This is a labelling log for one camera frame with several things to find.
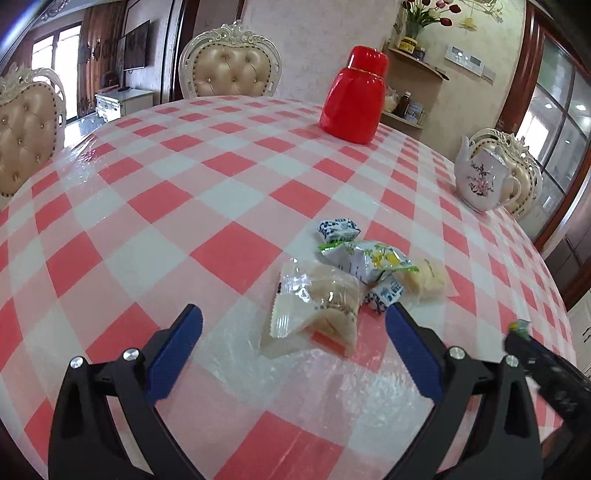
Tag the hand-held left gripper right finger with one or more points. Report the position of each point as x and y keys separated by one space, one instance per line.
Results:
x=411 y=350

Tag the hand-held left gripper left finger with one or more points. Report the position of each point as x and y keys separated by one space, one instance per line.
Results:
x=175 y=350

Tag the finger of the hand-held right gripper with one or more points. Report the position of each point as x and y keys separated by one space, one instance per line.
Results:
x=554 y=374

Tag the blue white candy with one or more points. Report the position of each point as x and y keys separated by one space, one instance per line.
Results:
x=383 y=293
x=337 y=229

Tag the pale yellow cake packet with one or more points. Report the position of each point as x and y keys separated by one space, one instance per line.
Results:
x=427 y=279

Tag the green yellow snack packet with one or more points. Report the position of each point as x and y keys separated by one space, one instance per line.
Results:
x=374 y=261

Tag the large clear cake packet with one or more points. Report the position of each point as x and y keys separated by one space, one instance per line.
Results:
x=323 y=300

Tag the red checked tablecloth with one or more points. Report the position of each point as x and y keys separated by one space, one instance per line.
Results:
x=184 y=207

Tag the white floral teapot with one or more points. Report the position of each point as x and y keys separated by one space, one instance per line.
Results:
x=480 y=180

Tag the cream tufted dining chair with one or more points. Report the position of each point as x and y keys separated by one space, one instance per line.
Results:
x=231 y=69
x=23 y=134
x=528 y=175

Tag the white blue jar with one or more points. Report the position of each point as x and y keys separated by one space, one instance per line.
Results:
x=415 y=112

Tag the brown bottle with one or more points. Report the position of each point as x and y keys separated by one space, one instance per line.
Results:
x=404 y=104

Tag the pale snack bag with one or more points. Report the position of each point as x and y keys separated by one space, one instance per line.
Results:
x=390 y=100

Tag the white television cabinet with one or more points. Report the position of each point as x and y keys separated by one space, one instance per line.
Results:
x=124 y=104

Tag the red plastic jar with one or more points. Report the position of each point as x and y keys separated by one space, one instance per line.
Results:
x=353 y=101

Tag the wooden framed glass door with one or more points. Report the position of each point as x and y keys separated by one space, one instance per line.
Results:
x=554 y=92

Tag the dark small jar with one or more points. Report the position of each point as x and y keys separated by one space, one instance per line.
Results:
x=419 y=53

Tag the glass balcony door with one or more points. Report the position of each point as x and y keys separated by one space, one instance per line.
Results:
x=60 y=69

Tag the yellow tin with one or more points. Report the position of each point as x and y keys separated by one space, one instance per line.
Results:
x=407 y=44

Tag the brown curtain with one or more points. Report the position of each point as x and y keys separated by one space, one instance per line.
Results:
x=94 y=50

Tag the vase of red flowers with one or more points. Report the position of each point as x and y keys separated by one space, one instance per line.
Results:
x=425 y=14

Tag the wooden wall shelf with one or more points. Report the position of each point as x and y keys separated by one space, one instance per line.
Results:
x=415 y=57

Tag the wall switch panel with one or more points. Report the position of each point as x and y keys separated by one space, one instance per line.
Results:
x=466 y=57

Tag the dark wooden door frame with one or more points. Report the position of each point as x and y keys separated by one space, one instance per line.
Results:
x=173 y=46

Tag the wall-mounted television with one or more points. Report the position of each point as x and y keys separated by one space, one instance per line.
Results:
x=134 y=46

